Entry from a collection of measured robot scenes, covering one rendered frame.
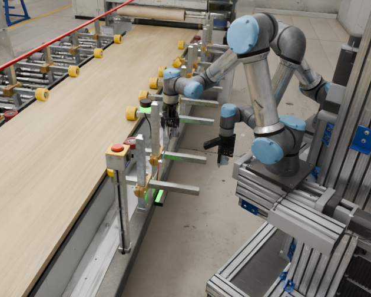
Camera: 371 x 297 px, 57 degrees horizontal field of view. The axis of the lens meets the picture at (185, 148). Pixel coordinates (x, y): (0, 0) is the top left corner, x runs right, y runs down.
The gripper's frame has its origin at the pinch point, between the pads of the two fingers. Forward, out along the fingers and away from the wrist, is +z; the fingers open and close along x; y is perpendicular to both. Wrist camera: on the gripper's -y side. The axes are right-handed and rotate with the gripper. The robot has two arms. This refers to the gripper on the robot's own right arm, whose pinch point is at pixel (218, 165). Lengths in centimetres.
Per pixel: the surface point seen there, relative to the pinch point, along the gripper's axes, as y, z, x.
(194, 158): -13.0, -3.0, -1.3
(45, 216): -63, -7, -63
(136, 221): -34, 13, -38
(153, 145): -33.9, -10.7, -5.6
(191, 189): -10.0, -2.3, -26.0
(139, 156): -33.8, -20.1, -30.6
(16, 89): -137, -13, 34
